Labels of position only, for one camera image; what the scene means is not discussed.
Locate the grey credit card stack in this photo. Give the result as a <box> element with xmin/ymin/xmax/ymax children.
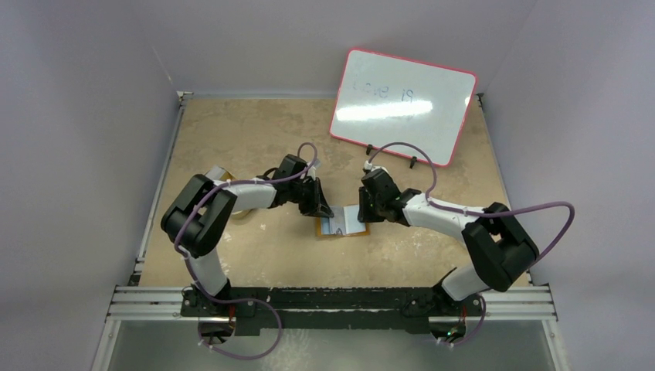
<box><xmin>205</xmin><ymin>165</ymin><xmax>232</xmax><ymax>181</ymax></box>

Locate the silver VIP card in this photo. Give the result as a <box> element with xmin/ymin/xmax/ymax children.
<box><xmin>320</xmin><ymin>206</ymin><xmax>347</xmax><ymax>236</ymax></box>

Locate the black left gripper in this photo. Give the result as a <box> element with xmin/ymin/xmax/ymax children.
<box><xmin>288</xmin><ymin>178</ymin><xmax>333</xmax><ymax>219</ymax></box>

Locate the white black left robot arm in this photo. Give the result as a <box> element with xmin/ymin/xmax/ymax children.
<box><xmin>161</xmin><ymin>155</ymin><xmax>334</xmax><ymax>316</ymax></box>

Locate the beige oval tray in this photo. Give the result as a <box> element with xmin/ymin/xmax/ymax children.
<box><xmin>219</xmin><ymin>171</ymin><xmax>254</xmax><ymax>224</ymax></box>

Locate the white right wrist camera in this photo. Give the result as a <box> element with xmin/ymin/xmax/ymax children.
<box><xmin>362</xmin><ymin>160</ymin><xmax>388</xmax><ymax>174</ymax></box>

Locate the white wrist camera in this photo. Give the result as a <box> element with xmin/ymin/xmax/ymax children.
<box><xmin>308</xmin><ymin>159</ymin><xmax>321</xmax><ymax>172</ymax></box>
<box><xmin>362</xmin><ymin>160</ymin><xmax>388</xmax><ymax>174</ymax></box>

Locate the pink framed whiteboard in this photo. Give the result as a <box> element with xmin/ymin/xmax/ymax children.
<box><xmin>329</xmin><ymin>49</ymin><xmax>477</xmax><ymax>167</ymax></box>

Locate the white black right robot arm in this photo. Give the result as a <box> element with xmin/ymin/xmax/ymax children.
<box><xmin>358</xmin><ymin>167</ymin><xmax>538</xmax><ymax>315</ymax></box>

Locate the orange leather card holder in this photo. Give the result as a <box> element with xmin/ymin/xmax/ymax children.
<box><xmin>316</xmin><ymin>205</ymin><xmax>370</xmax><ymax>237</ymax></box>

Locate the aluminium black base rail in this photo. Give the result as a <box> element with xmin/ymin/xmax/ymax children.
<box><xmin>108</xmin><ymin>287</ymin><xmax>557</xmax><ymax>339</ymax></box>

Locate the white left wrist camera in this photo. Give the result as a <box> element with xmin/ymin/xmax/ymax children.
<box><xmin>308</xmin><ymin>159</ymin><xmax>321</xmax><ymax>172</ymax></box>

